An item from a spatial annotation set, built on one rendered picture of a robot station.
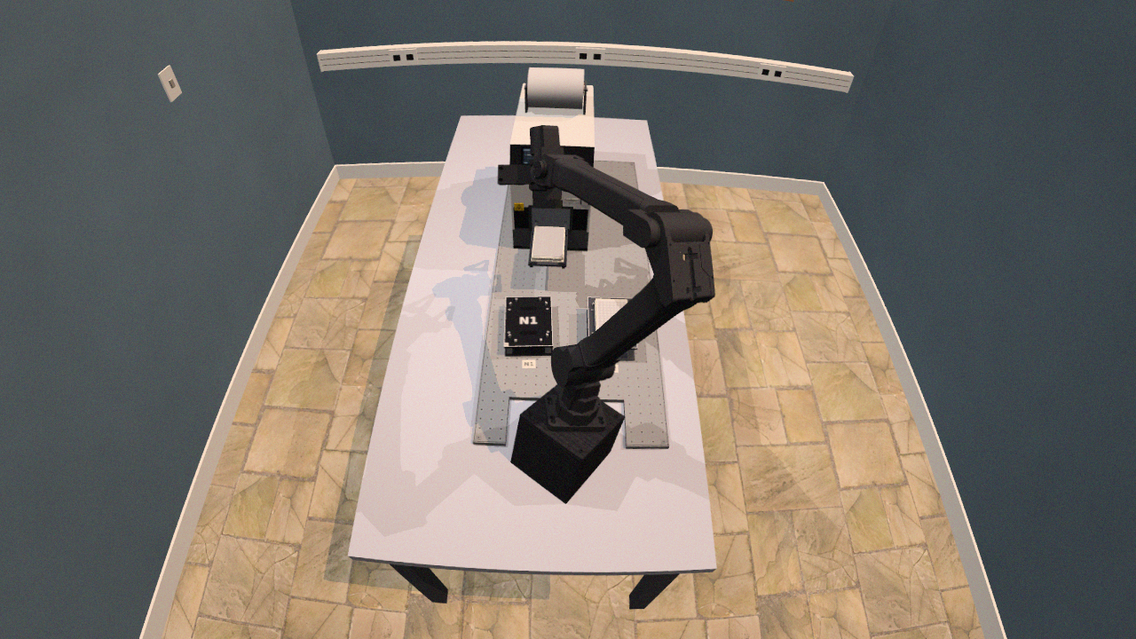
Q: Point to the cream multi-well plate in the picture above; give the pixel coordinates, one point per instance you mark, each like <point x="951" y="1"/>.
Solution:
<point x="606" y="308"/>

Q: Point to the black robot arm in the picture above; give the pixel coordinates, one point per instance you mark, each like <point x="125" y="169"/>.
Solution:
<point x="665" y="232"/>

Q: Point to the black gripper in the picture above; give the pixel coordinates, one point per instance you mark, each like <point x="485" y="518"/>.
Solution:
<point x="548" y="199"/>

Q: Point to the beige plate with grid of square wells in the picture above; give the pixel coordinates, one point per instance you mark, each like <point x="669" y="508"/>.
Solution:
<point x="542" y="259"/>

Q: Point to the black rectangular frame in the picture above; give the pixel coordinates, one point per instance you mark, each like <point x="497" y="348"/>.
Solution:
<point x="528" y="320"/>

